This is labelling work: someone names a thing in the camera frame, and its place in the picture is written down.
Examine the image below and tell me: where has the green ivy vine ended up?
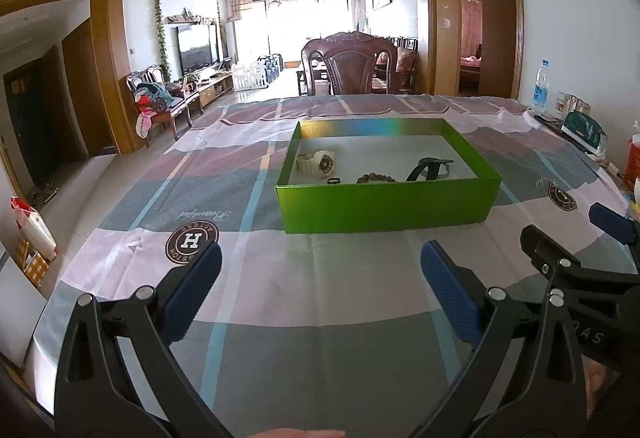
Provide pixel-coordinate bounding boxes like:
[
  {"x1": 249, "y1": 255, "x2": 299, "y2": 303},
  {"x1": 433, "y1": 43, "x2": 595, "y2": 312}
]
[{"x1": 152, "y1": 0, "x2": 173, "y2": 84}]

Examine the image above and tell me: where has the wooden television cabinet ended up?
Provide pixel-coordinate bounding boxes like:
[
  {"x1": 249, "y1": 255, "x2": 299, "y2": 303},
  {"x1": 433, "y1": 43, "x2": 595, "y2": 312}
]
[{"x1": 192, "y1": 71, "x2": 236, "y2": 106}]

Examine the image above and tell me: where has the red white paper bag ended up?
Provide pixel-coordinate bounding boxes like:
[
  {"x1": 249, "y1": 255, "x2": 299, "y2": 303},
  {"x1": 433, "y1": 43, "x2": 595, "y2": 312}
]
[{"x1": 11, "y1": 195, "x2": 58, "y2": 264}]

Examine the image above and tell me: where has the black wristwatch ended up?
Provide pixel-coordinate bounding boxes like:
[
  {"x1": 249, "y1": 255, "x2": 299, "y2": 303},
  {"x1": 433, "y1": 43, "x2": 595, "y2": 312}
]
[{"x1": 406, "y1": 157, "x2": 455, "y2": 182}]

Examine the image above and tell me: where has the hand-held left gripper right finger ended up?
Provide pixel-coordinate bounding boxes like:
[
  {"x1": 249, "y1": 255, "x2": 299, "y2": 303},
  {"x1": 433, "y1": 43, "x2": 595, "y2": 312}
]
[{"x1": 410, "y1": 241, "x2": 590, "y2": 438}]

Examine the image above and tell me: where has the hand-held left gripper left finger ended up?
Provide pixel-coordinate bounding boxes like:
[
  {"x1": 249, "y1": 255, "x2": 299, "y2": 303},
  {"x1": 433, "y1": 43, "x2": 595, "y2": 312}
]
[{"x1": 50, "y1": 241, "x2": 231, "y2": 438}]

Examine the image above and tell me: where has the plaid tablecloth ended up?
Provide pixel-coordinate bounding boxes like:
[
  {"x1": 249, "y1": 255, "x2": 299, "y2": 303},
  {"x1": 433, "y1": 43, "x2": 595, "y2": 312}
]
[{"x1": 22, "y1": 93, "x2": 640, "y2": 438}]

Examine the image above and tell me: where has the wooden cushioned sofa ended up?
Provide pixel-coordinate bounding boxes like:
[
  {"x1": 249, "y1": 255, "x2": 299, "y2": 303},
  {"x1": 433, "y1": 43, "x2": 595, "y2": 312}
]
[{"x1": 375, "y1": 36, "x2": 421, "y2": 94}]

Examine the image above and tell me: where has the plastic water bottle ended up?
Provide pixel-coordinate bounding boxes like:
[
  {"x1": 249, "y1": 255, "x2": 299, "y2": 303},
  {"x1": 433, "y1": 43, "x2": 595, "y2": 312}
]
[{"x1": 531, "y1": 60, "x2": 552, "y2": 115}]

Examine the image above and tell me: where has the white play fence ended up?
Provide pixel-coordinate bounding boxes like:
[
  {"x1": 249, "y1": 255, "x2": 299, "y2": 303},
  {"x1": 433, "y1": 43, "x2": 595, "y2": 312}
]
[{"x1": 231, "y1": 53, "x2": 283, "y2": 92}]

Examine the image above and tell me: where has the yellow checked box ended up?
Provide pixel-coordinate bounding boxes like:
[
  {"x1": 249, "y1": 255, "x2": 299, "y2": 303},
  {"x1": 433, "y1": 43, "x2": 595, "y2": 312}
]
[{"x1": 15, "y1": 238, "x2": 51, "y2": 289}]

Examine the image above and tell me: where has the wooden armchair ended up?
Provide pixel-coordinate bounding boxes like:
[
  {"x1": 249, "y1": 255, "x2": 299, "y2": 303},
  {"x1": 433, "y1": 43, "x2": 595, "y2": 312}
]
[{"x1": 126, "y1": 64, "x2": 196, "y2": 141}]

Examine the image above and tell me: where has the flat screen television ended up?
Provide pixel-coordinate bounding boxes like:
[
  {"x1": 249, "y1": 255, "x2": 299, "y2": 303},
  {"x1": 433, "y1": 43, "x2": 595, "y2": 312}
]
[{"x1": 176, "y1": 23, "x2": 223, "y2": 76}]

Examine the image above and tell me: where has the white wristwatch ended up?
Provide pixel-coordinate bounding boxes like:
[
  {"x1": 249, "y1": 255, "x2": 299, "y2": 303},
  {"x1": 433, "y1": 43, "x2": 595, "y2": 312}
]
[{"x1": 296, "y1": 149, "x2": 337, "y2": 178}]

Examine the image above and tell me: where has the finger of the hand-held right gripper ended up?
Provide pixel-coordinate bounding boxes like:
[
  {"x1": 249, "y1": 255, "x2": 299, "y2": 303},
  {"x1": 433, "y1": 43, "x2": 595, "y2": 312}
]
[
  {"x1": 520, "y1": 224, "x2": 640, "y2": 299},
  {"x1": 588, "y1": 202, "x2": 640, "y2": 246}
]

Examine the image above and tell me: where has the white carton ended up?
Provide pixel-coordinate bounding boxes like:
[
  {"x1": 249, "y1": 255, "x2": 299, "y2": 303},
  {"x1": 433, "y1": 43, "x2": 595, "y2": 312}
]
[{"x1": 552, "y1": 91, "x2": 591, "y2": 119}]

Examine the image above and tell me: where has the dark entrance door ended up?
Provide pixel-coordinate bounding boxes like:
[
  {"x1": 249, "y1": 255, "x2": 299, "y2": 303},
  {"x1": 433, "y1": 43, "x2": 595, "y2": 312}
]
[{"x1": 2, "y1": 58, "x2": 58, "y2": 189}]

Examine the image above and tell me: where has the green cardboard box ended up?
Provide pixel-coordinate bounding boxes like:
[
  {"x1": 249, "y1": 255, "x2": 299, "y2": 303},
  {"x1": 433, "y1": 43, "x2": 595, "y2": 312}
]
[{"x1": 275, "y1": 118, "x2": 502, "y2": 234}]

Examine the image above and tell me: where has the person's right hand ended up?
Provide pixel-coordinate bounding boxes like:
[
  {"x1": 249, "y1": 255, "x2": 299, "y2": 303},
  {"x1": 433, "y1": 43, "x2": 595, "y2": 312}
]
[{"x1": 585, "y1": 360, "x2": 612, "y2": 415}]

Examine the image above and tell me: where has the carved wooden dining chair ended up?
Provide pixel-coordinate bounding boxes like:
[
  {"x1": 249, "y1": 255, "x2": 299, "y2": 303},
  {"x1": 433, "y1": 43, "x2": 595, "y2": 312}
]
[{"x1": 300, "y1": 31, "x2": 401, "y2": 96}]

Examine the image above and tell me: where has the person's left hand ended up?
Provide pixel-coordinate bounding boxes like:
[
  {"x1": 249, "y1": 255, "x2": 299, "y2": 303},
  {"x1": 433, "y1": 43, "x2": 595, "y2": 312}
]
[{"x1": 247, "y1": 424, "x2": 347, "y2": 438}]

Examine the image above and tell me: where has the teal gift bag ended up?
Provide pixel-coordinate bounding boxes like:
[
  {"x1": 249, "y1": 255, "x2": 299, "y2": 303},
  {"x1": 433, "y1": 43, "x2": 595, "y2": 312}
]
[{"x1": 560, "y1": 111, "x2": 608, "y2": 159}]

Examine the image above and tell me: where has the pile of clothes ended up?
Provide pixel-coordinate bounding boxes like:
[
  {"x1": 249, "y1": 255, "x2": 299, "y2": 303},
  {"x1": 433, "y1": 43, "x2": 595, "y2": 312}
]
[{"x1": 134, "y1": 81, "x2": 173, "y2": 139}]

